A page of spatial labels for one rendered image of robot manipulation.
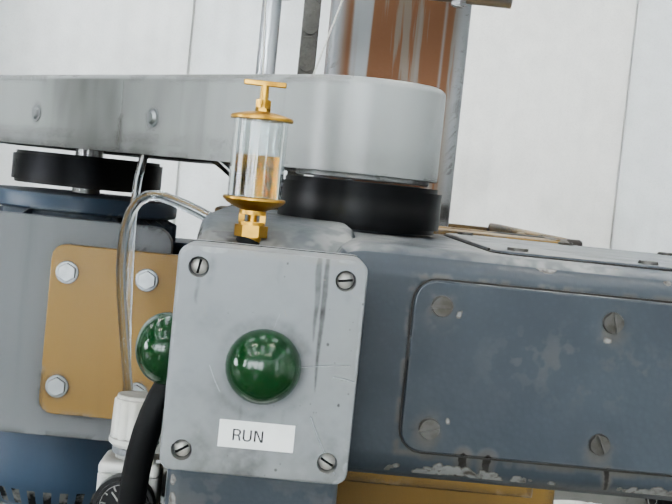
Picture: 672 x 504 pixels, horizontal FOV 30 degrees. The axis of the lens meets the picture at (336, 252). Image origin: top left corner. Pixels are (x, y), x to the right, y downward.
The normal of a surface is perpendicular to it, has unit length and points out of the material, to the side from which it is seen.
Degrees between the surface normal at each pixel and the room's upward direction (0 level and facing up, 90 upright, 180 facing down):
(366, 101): 90
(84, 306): 90
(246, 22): 90
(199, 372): 90
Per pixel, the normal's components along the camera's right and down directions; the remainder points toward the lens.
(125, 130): -0.76, -0.04
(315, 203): -0.49, 0.00
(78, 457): 0.33, 0.11
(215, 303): 0.04, 0.06
